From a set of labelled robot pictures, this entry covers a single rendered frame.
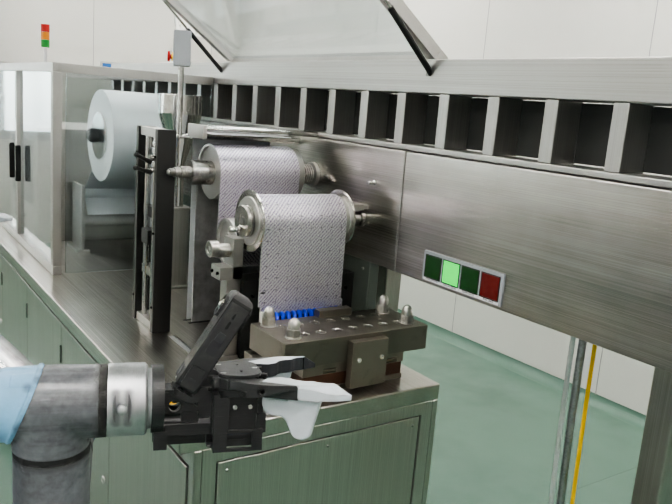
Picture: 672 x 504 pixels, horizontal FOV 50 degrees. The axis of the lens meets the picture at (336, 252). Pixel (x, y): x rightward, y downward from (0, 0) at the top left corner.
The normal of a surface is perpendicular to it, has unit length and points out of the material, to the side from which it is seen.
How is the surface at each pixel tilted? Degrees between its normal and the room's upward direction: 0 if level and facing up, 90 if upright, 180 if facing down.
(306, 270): 90
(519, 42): 90
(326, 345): 90
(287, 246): 90
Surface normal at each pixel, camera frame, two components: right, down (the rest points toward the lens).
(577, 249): -0.83, 0.05
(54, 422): 0.31, 0.26
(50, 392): 0.27, -0.36
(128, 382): 0.24, -0.60
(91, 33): 0.56, 0.21
